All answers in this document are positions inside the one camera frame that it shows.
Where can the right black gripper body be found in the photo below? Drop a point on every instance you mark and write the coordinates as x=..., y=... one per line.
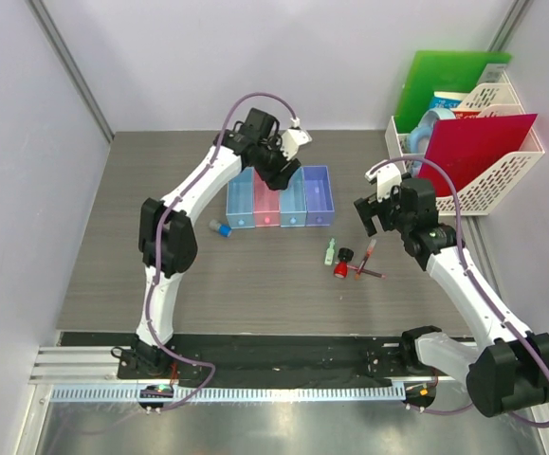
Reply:
x=389, y=210

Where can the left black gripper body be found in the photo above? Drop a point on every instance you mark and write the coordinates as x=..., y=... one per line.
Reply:
x=271, y=161

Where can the purple drawer box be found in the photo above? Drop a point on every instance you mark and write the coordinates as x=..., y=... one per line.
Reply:
x=318, y=195

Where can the red ink bottle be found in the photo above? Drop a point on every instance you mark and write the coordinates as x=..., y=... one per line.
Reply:
x=345, y=256

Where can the pink drawer box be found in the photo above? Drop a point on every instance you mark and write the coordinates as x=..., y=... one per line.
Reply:
x=266, y=204

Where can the light blue drawer box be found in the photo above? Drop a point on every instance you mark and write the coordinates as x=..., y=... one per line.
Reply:
x=240, y=200

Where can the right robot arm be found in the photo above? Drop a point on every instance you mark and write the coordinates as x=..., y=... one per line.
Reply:
x=508, y=369

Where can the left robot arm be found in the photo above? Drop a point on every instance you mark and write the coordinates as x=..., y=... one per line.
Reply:
x=166, y=238

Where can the green correction tape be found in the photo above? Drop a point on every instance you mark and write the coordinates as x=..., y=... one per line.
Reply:
x=330, y=252

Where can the dark red pen refill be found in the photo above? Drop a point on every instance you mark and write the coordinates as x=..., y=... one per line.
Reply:
x=366, y=271

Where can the blue tape roll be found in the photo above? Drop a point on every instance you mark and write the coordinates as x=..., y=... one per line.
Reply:
x=418, y=140

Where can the white file organizer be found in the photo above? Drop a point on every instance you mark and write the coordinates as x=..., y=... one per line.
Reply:
x=482, y=195

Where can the magenta folder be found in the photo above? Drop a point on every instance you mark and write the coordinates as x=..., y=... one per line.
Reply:
x=465, y=148

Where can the red white book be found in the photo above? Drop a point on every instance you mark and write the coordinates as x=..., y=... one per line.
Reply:
x=466, y=113

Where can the blue white book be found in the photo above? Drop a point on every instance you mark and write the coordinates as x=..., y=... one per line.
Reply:
x=446, y=99

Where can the green folder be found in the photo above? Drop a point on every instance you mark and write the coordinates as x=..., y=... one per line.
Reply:
x=438, y=70

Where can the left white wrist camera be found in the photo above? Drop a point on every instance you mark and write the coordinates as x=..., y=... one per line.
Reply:
x=292, y=140

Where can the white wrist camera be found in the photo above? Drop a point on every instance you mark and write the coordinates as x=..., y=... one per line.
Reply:
x=384, y=175
x=292, y=140

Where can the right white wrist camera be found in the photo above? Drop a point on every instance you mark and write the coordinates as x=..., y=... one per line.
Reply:
x=384, y=175

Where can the slotted cable duct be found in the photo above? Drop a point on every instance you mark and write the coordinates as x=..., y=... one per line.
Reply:
x=143, y=393

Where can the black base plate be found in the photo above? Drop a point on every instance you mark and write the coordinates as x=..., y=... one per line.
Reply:
x=244, y=356

